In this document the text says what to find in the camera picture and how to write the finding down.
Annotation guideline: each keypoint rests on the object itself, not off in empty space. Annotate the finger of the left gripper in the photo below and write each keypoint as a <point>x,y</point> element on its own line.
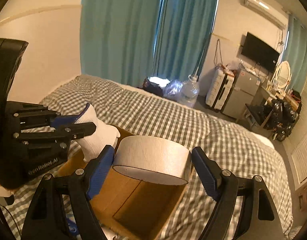
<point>62,136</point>
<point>63,119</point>

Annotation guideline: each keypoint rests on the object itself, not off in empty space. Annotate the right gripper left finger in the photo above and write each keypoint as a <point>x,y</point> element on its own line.
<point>46,218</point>

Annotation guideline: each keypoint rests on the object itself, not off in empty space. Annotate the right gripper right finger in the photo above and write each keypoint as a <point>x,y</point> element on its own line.
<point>258,216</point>

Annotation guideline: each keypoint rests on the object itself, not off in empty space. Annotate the white blue-cuffed sock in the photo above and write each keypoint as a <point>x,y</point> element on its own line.
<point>104,134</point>

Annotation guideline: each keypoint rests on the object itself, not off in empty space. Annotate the white tape roll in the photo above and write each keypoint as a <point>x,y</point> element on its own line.
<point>153,160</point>

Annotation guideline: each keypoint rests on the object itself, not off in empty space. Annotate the grey checkered bed duvet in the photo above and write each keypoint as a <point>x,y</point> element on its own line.
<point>232,146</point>

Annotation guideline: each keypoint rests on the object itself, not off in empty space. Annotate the brown cardboard box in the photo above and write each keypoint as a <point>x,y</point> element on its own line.
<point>133,208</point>

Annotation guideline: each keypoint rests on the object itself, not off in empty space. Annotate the dark bag by bed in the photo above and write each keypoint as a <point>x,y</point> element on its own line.
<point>155,85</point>

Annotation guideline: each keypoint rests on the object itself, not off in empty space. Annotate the black garbage bags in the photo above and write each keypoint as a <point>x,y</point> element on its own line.
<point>283,117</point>

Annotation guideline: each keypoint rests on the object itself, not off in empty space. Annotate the clear plastic bag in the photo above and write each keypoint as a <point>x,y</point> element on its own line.
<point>172,90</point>

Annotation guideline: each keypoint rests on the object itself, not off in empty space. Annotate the teal window curtain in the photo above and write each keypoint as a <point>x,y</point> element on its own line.
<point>295,53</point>
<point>128,40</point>

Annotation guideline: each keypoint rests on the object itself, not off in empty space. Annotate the clear water jug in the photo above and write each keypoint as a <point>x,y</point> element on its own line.
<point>189,92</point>

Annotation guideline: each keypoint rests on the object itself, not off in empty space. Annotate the grey mini fridge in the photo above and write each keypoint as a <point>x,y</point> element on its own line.
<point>242,92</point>

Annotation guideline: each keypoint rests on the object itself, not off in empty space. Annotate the white suitcase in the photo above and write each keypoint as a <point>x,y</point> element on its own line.
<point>219,89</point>

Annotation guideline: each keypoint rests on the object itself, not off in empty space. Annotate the white oval vanity mirror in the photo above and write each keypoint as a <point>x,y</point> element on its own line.
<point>282,75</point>

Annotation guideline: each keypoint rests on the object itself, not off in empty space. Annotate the teal right window curtain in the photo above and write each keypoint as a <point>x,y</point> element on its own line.
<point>295,53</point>

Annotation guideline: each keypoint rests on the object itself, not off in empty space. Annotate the white air conditioner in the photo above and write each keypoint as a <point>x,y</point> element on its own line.
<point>268,12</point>

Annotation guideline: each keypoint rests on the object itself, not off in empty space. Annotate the black wall television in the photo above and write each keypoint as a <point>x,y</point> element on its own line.
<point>260,52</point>

